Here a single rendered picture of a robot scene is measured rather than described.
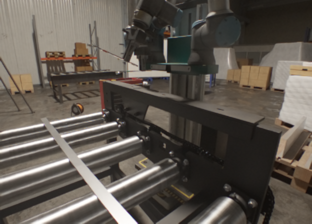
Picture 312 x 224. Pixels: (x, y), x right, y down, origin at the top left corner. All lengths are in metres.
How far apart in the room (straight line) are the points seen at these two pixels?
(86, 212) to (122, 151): 0.39
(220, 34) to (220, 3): 0.16
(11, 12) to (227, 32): 10.55
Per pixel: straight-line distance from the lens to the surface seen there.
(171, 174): 0.75
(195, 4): 1.47
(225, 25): 1.00
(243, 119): 0.59
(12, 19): 10.95
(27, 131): 1.39
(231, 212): 0.62
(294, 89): 4.06
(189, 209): 0.77
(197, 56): 1.15
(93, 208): 0.63
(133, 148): 0.95
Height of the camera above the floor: 1.35
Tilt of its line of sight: 16 degrees down
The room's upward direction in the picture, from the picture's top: straight up
